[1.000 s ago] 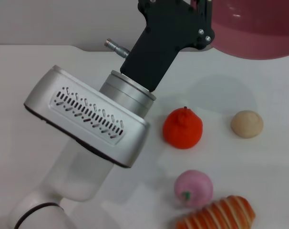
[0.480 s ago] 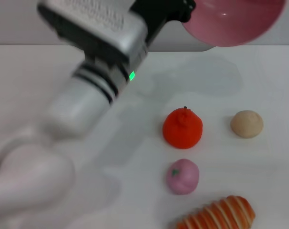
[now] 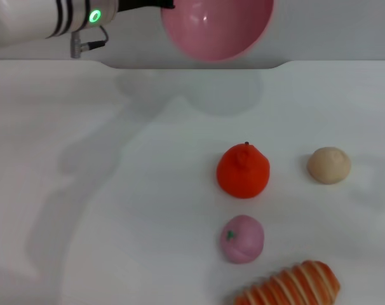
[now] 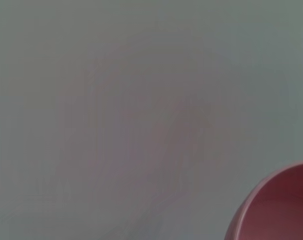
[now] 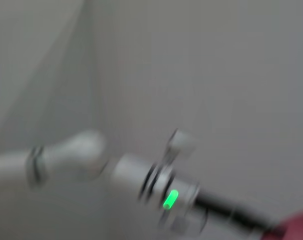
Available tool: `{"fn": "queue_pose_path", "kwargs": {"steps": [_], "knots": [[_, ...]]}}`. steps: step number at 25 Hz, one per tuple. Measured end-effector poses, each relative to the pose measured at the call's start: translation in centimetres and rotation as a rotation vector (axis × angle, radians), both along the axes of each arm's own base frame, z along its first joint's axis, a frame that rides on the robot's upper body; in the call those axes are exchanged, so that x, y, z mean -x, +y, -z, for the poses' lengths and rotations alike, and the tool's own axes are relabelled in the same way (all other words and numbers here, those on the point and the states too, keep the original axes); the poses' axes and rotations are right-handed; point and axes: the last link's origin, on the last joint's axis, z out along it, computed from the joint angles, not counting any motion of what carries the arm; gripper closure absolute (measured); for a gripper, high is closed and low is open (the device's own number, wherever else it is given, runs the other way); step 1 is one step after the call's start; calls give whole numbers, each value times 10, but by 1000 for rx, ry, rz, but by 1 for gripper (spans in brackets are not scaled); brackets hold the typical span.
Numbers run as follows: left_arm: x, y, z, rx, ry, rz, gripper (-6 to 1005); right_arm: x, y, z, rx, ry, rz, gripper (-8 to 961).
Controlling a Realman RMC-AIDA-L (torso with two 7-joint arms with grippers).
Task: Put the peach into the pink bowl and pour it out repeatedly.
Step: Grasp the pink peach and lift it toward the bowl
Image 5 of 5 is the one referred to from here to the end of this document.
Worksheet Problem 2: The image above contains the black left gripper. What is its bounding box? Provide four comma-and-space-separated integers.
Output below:
195, 192, 280, 233

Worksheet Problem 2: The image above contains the pink plastic bowl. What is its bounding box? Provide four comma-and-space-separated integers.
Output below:
268, 208, 303, 240

